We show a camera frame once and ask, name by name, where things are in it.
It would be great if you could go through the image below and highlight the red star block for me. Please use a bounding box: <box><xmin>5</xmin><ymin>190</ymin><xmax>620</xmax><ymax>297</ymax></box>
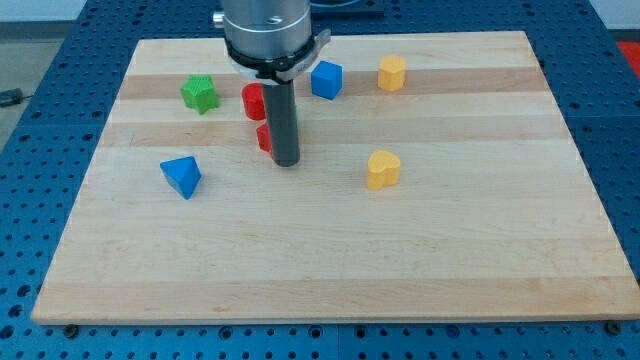
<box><xmin>256</xmin><ymin>122</ymin><xmax>272</xmax><ymax>154</ymax></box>

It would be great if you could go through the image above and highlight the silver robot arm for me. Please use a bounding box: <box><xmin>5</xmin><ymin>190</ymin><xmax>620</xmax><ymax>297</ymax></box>
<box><xmin>212</xmin><ymin>0</ymin><xmax>331</xmax><ymax>167</ymax></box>

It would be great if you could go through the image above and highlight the wooden board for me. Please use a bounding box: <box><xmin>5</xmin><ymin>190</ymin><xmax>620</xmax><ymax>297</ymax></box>
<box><xmin>31</xmin><ymin>31</ymin><xmax>639</xmax><ymax>325</ymax></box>

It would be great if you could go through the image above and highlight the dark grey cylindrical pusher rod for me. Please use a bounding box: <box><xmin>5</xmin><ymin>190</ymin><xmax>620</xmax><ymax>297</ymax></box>
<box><xmin>262</xmin><ymin>81</ymin><xmax>300</xmax><ymax>167</ymax></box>

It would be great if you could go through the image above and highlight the black cable plug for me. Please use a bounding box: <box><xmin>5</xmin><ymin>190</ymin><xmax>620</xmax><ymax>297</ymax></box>
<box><xmin>0</xmin><ymin>88</ymin><xmax>24</xmax><ymax>108</ymax></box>

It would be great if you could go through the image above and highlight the green star block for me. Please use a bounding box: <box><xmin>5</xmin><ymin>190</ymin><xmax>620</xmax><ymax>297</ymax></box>
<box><xmin>180</xmin><ymin>75</ymin><xmax>219</xmax><ymax>115</ymax></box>

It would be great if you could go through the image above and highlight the yellow heart block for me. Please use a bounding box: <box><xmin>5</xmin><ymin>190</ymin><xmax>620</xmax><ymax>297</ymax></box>
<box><xmin>366</xmin><ymin>150</ymin><xmax>401</xmax><ymax>190</ymax></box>

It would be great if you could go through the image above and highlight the yellow hexagon block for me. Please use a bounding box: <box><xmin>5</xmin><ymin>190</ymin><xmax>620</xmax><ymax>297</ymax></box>
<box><xmin>377</xmin><ymin>54</ymin><xmax>406</xmax><ymax>91</ymax></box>

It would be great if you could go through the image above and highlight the blue triangle block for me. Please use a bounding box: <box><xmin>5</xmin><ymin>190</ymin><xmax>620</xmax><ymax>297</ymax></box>
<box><xmin>159</xmin><ymin>156</ymin><xmax>201</xmax><ymax>200</ymax></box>

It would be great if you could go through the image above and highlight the blue cube block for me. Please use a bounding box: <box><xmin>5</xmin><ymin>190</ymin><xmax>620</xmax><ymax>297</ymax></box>
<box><xmin>311</xmin><ymin>61</ymin><xmax>343</xmax><ymax>100</ymax></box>

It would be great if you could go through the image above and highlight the red cylinder block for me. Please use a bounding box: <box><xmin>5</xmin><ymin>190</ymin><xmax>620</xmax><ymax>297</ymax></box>
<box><xmin>241</xmin><ymin>83</ymin><xmax>266</xmax><ymax>121</ymax></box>

